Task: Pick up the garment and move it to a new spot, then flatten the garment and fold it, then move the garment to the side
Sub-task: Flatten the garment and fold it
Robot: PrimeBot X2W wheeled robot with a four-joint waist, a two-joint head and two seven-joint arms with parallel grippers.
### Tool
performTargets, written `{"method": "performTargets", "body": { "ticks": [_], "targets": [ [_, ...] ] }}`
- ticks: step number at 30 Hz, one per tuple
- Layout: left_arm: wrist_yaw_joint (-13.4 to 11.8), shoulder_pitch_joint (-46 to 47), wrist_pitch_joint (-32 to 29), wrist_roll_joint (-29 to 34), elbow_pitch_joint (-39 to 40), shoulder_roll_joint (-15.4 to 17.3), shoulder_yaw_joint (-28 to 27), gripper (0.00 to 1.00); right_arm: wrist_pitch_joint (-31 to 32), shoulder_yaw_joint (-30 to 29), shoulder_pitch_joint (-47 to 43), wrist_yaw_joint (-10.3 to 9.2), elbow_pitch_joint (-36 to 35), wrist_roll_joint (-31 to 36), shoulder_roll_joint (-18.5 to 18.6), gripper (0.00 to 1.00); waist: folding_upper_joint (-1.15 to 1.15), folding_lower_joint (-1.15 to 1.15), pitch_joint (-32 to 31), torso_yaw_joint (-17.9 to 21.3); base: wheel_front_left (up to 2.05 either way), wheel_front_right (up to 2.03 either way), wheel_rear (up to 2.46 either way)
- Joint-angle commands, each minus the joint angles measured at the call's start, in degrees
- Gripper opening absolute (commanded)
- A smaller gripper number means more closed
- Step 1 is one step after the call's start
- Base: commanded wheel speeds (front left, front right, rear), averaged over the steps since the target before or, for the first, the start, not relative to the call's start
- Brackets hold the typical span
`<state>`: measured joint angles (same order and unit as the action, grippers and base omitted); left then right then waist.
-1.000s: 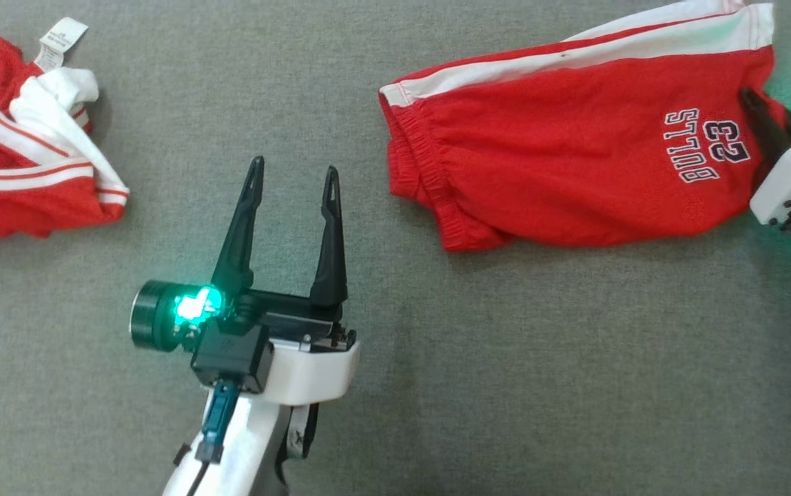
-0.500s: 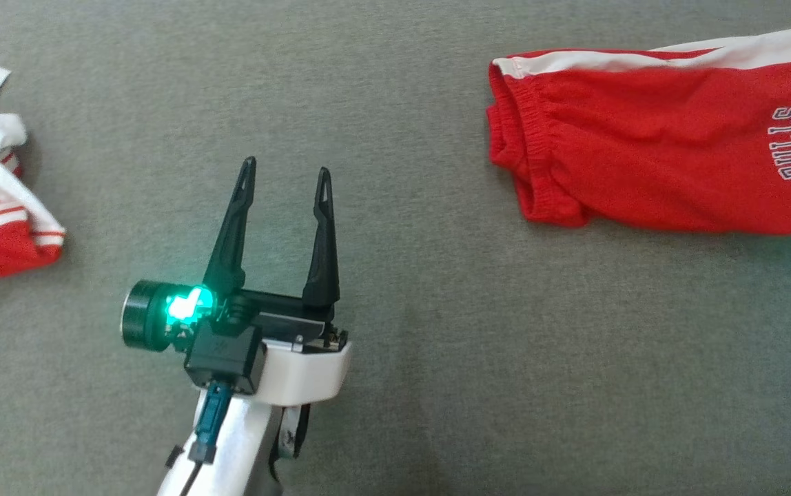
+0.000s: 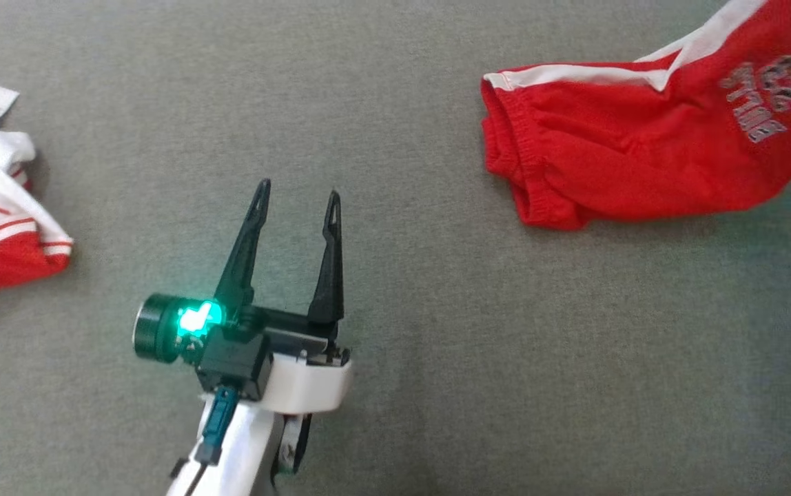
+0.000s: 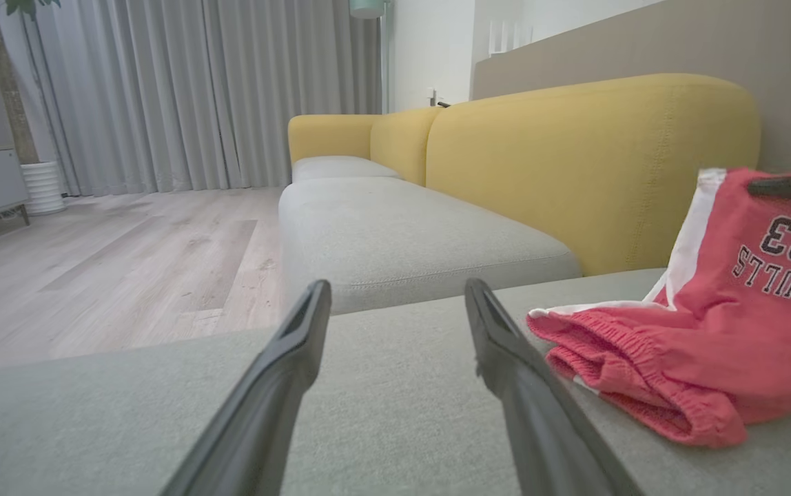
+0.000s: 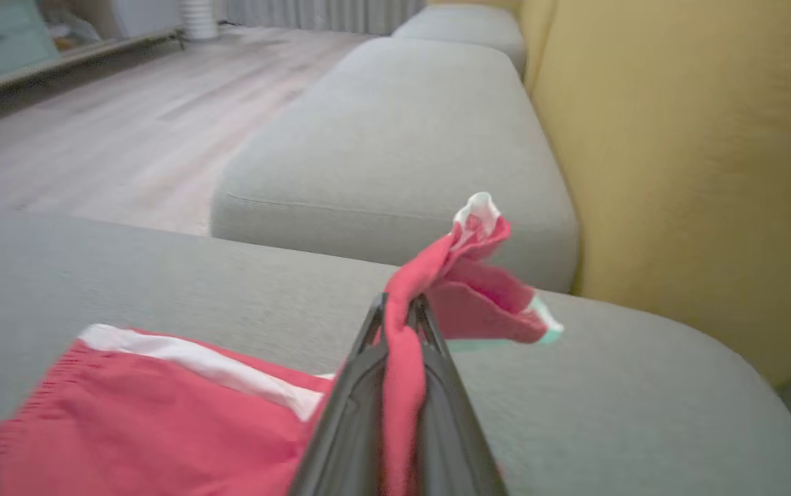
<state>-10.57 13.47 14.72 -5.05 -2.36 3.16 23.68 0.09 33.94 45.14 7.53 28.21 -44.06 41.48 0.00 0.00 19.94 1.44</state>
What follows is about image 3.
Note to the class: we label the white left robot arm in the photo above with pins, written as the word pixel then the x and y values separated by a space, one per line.
pixel 244 451

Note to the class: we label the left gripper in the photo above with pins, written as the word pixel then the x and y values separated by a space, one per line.
pixel 299 379

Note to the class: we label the red shorts with white stripes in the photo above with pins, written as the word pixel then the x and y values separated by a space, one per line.
pixel 609 151

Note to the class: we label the large grey sofa seat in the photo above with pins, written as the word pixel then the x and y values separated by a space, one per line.
pixel 437 358

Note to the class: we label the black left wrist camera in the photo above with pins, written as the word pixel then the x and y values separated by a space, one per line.
pixel 158 329

